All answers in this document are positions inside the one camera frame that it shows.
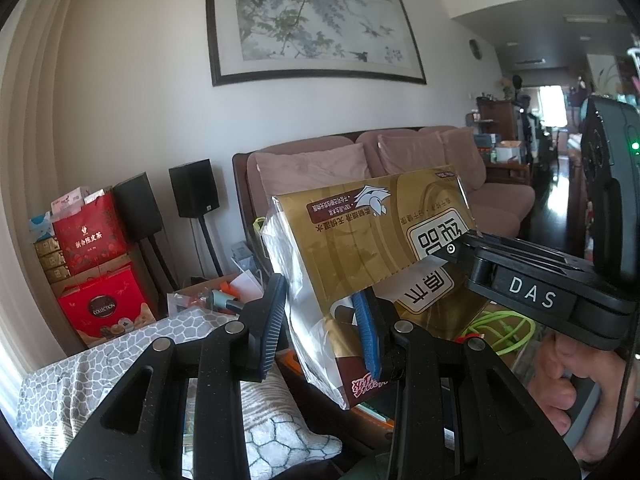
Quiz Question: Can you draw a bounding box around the teal heat gun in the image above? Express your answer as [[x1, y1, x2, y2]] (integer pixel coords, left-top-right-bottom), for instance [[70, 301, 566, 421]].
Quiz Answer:
[[210, 287, 251, 313]]

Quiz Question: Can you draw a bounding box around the wooden cabinet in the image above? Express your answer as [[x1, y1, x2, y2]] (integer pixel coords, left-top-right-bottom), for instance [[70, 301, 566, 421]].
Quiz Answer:
[[475, 97, 523, 136]]

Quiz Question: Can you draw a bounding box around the person's right hand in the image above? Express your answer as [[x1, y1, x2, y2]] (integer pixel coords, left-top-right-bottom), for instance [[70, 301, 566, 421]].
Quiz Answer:
[[527, 332, 640, 466]]

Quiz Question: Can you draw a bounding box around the green rope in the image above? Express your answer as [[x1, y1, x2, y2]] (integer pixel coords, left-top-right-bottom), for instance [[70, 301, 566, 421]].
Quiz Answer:
[[462, 310, 536, 356]]

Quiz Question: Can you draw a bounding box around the stack of gold boxes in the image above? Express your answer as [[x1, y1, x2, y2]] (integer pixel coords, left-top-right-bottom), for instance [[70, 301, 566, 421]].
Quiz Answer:
[[34, 237, 68, 283]]

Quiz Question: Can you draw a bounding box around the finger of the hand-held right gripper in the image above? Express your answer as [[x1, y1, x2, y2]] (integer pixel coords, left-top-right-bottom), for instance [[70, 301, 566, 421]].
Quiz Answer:
[[434, 230, 483, 273]]

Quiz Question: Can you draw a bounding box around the framed ink painting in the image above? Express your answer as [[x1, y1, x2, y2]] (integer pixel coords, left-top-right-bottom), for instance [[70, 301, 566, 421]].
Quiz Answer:
[[205, 0, 427, 87]]

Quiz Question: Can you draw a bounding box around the grey patterned blanket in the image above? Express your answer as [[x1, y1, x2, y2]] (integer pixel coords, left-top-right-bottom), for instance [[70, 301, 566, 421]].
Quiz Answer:
[[15, 305, 323, 478]]

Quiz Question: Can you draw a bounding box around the red gift boxes stack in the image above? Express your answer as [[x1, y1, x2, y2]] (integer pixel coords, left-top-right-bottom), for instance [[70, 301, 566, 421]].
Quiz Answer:
[[52, 192, 132, 277]]

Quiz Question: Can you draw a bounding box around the pale blue box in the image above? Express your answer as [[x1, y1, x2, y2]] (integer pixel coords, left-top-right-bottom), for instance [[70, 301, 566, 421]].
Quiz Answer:
[[231, 242, 257, 273]]

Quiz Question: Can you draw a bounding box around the red gift box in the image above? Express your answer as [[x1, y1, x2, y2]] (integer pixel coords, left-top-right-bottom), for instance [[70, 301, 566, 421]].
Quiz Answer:
[[57, 262, 156, 348]]

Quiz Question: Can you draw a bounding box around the black speaker on stand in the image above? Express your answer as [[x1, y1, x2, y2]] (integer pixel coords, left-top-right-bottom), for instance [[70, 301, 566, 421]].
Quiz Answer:
[[168, 159, 224, 278], [112, 172, 176, 291]]

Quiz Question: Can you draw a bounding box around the white curtain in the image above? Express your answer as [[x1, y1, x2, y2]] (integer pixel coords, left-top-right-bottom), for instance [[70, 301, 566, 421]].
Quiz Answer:
[[0, 0, 101, 386]]

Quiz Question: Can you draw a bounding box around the blue tissue pack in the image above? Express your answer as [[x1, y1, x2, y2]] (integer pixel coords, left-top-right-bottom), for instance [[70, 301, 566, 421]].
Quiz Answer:
[[29, 212, 56, 241]]

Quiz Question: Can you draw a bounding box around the brown sofa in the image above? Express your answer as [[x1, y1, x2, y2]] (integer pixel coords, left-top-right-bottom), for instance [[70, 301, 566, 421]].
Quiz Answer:
[[232, 126, 536, 281]]

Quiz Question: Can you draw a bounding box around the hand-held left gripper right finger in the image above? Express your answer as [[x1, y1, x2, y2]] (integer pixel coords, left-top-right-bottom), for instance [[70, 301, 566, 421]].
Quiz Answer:
[[350, 290, 583, 480]]

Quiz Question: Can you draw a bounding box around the cluttered cardboard box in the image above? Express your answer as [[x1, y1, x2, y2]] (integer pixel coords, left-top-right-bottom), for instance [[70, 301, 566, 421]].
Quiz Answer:
[[167, 272, 266, 318]]

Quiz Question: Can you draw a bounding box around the tan cushion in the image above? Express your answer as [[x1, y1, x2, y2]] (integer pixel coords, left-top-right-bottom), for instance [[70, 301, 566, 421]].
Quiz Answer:
[[248, 142, 371, 206], [440, 127, 487, 193], [377, 132, 453, 178]]

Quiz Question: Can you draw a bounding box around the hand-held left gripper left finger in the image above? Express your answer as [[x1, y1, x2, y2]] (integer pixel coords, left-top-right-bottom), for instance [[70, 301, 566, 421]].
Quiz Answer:
[[52, 272, 288, 480]]

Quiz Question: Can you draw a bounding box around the pink white box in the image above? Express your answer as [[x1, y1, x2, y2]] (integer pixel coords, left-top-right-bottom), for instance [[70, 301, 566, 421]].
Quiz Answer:
[[50, 187, 106, 218]]

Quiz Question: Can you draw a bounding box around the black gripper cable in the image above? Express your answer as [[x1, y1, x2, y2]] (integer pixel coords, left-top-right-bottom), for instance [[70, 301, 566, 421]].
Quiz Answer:
[[612, 347, 640, 456]]

